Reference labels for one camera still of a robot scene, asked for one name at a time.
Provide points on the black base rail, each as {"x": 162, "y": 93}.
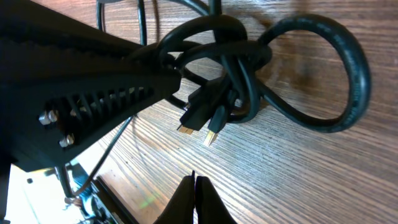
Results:
{"x": 98, "y": 202}

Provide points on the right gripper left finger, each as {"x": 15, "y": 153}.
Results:
{"x": 179, "y": 209}

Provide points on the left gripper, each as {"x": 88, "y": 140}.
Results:
{"x": 64, "y": 85}

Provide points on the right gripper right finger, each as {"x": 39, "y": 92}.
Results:
{"x": 209, "y": 205}

